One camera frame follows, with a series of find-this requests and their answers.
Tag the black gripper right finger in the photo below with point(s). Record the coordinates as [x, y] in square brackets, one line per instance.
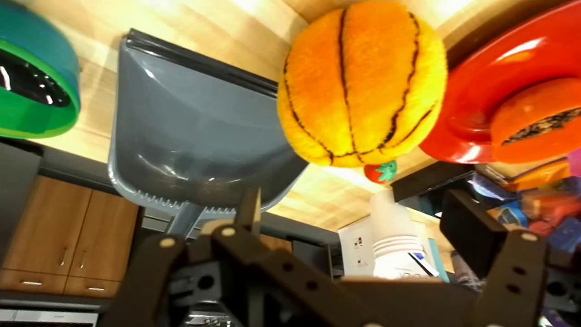
[472, 233]

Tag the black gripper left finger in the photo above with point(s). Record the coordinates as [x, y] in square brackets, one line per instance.
[249, 212]

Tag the orange plush pumpkin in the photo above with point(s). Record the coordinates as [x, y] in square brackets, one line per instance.
[363, 84]

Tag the black flat box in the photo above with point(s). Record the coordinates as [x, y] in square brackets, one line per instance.
[429, 182]

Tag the small red green toy fruit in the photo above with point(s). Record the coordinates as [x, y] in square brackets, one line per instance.
[380, 172]

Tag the orange papaya half toy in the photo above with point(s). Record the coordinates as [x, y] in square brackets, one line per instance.
[538, 124]

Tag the red round plate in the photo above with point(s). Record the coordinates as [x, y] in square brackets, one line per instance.
[478, 97]

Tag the wooden lower cabinets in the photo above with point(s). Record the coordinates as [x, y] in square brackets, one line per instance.
[65, 237]

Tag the green bowl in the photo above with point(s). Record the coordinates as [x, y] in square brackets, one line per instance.
[36, 92]

